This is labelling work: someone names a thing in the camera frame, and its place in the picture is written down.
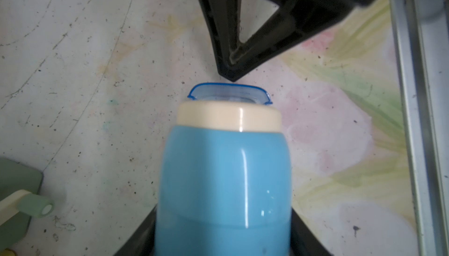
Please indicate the aluminium mounting rail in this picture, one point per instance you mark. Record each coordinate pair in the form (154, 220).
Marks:
(421, 35)

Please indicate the blue transparent tray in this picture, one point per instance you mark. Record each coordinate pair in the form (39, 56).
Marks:
(230, 92)

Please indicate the blue pencil sharpener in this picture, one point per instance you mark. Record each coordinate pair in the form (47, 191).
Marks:
(225, 187)

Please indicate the pink floral table mat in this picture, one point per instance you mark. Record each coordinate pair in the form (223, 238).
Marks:
(89, 93)

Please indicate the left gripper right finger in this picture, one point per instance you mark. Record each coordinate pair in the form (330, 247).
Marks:
(302, 241)

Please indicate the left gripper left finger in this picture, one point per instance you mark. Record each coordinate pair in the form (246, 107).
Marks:
(141, 243)

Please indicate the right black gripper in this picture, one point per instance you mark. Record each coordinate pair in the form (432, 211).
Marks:
(294, 22)

